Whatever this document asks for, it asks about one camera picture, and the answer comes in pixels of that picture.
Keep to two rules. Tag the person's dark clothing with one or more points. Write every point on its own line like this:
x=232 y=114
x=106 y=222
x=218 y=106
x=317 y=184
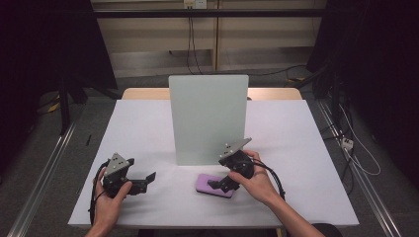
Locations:
x=331 y=230

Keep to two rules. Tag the white wall outlet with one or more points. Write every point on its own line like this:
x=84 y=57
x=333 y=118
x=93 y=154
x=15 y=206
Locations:
x=195 y=3

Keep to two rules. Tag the white table cover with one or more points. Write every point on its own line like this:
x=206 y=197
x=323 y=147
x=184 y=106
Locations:
x=141 y=131

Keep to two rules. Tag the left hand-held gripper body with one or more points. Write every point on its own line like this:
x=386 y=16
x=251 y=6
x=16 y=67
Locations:
x=115 y=168

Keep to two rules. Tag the black curtain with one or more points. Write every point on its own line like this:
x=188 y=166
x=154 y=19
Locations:
x=42 y=42
x=375 y=65

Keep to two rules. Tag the purple whiteboard eraser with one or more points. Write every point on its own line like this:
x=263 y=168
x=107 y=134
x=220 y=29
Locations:
x=206 y=187

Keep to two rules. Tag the person's right hand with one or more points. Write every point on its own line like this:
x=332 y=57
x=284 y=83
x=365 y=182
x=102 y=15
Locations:
x=260 y=184

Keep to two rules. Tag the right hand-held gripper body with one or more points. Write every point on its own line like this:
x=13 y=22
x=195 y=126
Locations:
x=237 y=158

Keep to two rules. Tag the person's left hand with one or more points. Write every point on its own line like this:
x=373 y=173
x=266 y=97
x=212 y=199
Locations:
x=107 y=207

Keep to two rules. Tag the wooden table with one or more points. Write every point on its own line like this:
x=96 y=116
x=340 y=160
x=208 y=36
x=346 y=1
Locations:
x=145 y=94

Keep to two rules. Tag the black metal stand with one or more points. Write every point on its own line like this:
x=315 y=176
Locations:
x=64 y=108

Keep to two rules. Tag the black horizontal bar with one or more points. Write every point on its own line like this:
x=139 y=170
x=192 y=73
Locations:
x=148 y=13

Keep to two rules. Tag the upright frosted glass whiteboard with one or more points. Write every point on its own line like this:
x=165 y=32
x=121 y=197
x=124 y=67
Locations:
x=204 y=118

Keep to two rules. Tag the aluminium floor rail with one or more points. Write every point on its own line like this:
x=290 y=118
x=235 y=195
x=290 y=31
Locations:
x=369 y=191
x=42 y=177

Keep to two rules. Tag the small black floor object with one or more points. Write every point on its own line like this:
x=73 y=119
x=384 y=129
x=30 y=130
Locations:
x=88 y=140

